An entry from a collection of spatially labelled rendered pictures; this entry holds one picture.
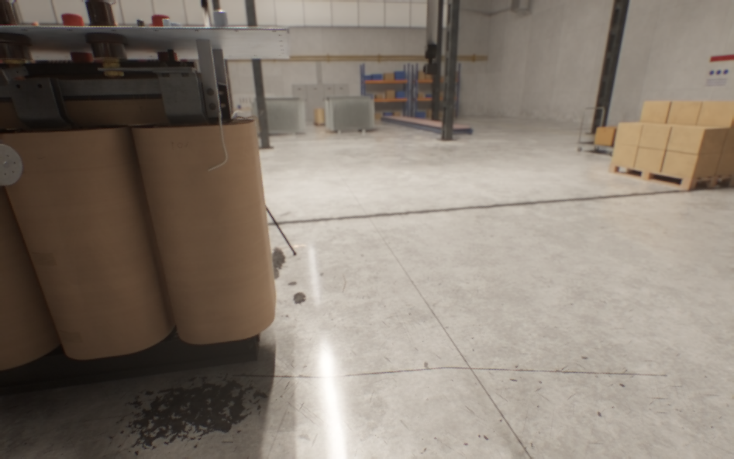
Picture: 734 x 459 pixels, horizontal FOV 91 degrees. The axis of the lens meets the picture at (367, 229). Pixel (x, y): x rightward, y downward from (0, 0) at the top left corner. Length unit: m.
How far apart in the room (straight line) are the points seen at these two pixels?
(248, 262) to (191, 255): 0.21
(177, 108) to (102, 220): 0.48
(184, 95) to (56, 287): 0.85
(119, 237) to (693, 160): 5.94
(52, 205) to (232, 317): 0.73
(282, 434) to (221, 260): 0.69
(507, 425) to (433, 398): 0.28
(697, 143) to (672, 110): 0.90
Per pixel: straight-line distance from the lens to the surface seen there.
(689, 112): 6.66
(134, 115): 1.61
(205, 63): 1.51
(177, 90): 1.46
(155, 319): 1.78
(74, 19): 2.02
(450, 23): 10.77
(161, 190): 1.49
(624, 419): 1.82
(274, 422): 1.61
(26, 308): 1.93
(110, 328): 1.77
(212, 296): 1.60
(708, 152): 6.21
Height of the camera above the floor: 1.15
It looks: 20 degrees down
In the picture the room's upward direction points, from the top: 1 degrees counter-clockwise
